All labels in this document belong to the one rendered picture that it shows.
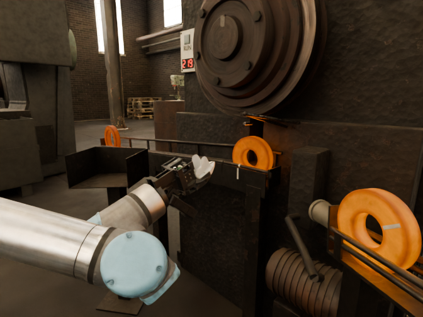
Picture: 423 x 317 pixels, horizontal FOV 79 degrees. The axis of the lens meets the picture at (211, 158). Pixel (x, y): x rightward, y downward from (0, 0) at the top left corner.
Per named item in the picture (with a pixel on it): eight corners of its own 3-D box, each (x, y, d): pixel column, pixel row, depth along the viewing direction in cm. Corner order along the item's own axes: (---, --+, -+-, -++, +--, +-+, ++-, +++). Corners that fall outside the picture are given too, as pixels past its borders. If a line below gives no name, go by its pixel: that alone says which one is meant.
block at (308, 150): (300, 212, 88) (306, 144, 83) (324, 221, 83) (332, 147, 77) (284, 224, 81) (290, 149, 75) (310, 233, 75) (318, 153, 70)
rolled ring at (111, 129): (113, 125, 159) (119, 124, 161) (102, 125, 173) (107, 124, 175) (117, 155, 163) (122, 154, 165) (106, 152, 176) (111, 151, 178)
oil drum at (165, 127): (177, 152, 443) (176, 99, 422) (201, 158, 403) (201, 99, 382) (148, 158, 402) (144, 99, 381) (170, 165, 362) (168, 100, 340)
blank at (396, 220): (363, 270, 54) (350, 273, 53) (340, 197, 59) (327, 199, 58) (440, 273, 40) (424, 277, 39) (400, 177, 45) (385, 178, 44)
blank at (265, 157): (236, 134, 96) (230, 136, 94) (273, 136, 86) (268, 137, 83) (238, 175, 99) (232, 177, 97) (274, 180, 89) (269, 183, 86)
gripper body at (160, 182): (195, 160, 66) (158, 184, 59) (203, 187, 70) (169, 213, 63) (176, 155, 71) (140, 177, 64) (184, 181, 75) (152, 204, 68)
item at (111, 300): (109, 278, 138) (94, 146, 121) (155, 283, 134) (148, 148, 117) (85, 308, 118) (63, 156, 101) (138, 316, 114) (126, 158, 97)
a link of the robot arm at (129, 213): (106, 268, 56) (80, 234, 59) (152, 232, 63) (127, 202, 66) (104, 256, 49) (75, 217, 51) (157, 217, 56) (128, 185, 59)
